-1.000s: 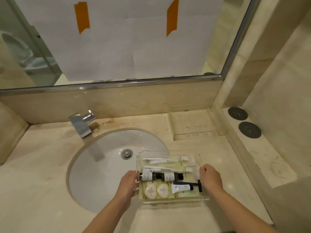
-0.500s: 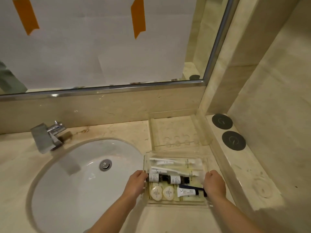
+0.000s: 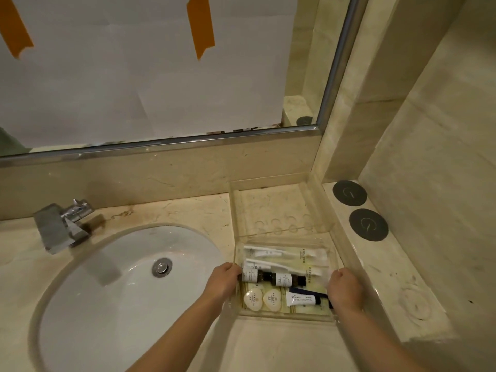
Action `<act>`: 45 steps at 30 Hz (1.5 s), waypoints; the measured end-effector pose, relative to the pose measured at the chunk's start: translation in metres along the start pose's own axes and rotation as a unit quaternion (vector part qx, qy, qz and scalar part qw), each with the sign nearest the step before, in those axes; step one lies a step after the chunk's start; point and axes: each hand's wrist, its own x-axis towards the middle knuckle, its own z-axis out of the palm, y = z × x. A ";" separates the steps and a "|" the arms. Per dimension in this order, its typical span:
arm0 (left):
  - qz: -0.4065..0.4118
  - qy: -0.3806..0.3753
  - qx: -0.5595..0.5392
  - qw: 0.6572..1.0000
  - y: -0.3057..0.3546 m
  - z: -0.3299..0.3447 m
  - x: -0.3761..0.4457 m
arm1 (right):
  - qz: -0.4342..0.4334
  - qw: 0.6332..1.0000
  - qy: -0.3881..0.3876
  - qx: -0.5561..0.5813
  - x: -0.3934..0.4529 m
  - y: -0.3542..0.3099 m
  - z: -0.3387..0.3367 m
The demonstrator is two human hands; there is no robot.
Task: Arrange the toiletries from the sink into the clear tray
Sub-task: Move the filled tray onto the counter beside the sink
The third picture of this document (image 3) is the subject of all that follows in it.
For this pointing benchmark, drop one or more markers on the clear acrylic amenity tray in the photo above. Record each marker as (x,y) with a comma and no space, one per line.
(279,213)

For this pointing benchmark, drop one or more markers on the white heart-shaped soap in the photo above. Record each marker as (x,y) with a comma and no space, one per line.
(254,299)
(272,300)

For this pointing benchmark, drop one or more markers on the person's left hand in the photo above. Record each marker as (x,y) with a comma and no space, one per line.
(221,282)

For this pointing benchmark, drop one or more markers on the person's right hand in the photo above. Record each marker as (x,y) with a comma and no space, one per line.
(346,291)

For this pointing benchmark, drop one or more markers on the small brown bottle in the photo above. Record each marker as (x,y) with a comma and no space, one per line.
(254,275)
(285,279)

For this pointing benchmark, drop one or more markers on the chrome faucet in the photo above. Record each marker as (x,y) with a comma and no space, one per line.
(58,228)

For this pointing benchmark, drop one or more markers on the person's right fingers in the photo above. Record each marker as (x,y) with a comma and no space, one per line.
(333,280)

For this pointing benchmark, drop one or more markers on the white packed toothbrush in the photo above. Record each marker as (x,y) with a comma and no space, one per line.
(263,264)
(267,251)

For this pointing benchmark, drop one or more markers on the person's left forearm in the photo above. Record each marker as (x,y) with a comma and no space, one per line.
(176,337)

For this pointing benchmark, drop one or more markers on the black razor packet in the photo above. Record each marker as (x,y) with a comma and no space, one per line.
(323,296)

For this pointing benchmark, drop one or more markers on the person's right forearm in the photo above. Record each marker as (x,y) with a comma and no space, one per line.
(374,344)

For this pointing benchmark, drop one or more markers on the wall mirror with metal frame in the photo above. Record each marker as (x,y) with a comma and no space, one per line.
(310,54)

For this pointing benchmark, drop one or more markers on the small white tube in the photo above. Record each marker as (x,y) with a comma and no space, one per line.
(300,300)

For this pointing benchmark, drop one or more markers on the white paper covering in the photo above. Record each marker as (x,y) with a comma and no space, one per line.
(116,65)

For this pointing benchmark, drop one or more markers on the white sink basin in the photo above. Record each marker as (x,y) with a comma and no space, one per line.
(112,306)

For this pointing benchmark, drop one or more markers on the chrome sink drain stopper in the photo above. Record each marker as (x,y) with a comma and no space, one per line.
(162,267)

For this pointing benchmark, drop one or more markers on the person's left fingers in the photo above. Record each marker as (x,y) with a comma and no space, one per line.
(235,270)

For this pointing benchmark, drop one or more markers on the orange tape strip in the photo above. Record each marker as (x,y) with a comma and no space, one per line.
(200,27)
(13,30)

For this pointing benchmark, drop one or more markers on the black round coaster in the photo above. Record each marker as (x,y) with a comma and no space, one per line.
(368,225)
(349,193)

